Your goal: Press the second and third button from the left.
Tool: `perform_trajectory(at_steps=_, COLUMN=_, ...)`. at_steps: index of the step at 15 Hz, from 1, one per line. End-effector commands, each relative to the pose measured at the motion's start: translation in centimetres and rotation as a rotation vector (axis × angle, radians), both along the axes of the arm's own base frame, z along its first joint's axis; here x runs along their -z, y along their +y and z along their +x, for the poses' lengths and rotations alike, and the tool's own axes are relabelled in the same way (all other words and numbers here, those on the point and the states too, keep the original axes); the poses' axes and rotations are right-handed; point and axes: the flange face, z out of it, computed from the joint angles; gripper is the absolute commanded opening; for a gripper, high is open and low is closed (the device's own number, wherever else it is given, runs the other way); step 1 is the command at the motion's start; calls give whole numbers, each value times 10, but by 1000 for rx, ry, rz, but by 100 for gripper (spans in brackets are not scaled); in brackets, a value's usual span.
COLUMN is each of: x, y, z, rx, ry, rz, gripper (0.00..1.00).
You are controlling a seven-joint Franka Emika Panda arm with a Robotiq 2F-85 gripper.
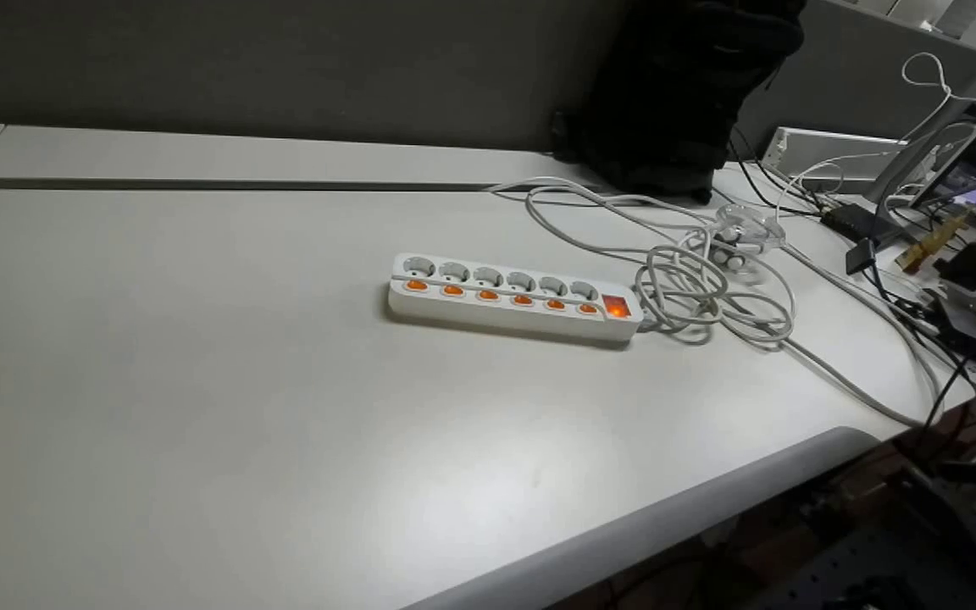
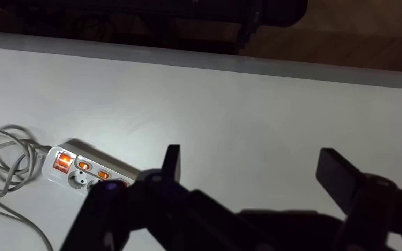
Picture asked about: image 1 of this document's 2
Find white power strip orange switches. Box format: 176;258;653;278
384;247;645;350

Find clear plastic plug cover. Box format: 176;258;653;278
708;199;790;286

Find black backpack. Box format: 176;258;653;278
553;0;811;207

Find grey partition panel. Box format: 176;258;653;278
0;0;641;151

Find white box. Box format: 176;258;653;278
759;122;911;193

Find yellow wooden piece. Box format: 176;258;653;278
895;214;972;278

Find white power strip cable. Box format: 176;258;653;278
490;181;947;435

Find black cable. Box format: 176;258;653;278
736;157;976;432

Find thin white looped cable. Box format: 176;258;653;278
898;46;976;114

